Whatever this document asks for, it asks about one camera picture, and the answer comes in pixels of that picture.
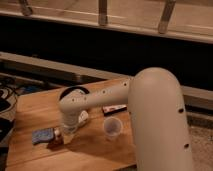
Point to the red white candy bar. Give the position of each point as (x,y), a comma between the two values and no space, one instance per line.
(109,110)

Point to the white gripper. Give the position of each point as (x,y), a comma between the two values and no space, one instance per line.
(69,122)

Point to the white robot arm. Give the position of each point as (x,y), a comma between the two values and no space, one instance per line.
(156,106)

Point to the black round bowl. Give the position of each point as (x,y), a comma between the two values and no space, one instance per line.
(73,88)

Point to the clear plastic cup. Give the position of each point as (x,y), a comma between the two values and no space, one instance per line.
(112,128)

